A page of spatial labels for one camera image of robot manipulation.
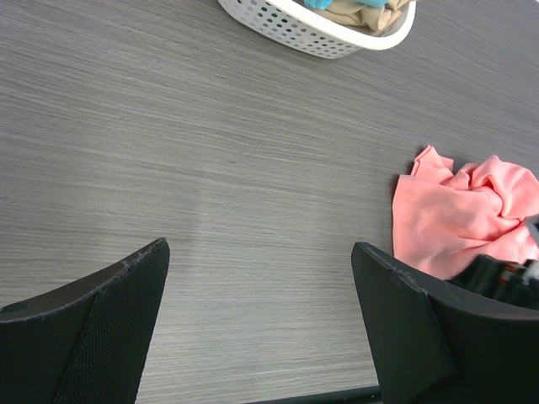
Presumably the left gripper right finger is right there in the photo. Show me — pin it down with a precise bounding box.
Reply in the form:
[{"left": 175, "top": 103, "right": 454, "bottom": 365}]
[{"left": 351, "top": 242, "right": 538, "bottom": 403}]

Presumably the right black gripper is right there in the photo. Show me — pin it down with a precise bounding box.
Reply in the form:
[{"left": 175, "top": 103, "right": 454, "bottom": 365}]
[{"left": 452, "top": 214, "right": 539, "bottom": 311}]

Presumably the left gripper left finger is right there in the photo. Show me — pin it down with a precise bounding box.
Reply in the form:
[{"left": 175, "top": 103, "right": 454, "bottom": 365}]
[{"left": 1, "top": 238, "right": 170, "bottom": 403}]

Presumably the salmon pink t-shirt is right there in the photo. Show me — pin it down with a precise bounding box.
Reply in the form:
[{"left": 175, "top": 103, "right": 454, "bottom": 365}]
[{"left": 392, "top": 146, "right": 538, "bottom": 279}]

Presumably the beige t-shirt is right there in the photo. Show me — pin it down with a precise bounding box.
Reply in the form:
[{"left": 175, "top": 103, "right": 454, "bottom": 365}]
[{"left": 315, "top": 1, "right": 410, "bottom": 36}]

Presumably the turquoise blue t-shirt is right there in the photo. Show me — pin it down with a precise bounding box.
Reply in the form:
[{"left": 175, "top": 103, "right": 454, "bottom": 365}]
[{"left": 303, "top": 0, "right": 387, "bottom": 14}]

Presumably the white perforated laundry basket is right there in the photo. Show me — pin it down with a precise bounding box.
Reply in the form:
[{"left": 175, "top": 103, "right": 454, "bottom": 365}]
[{"left": 218, "top": 1, "right": 416, "bottom": 59}]

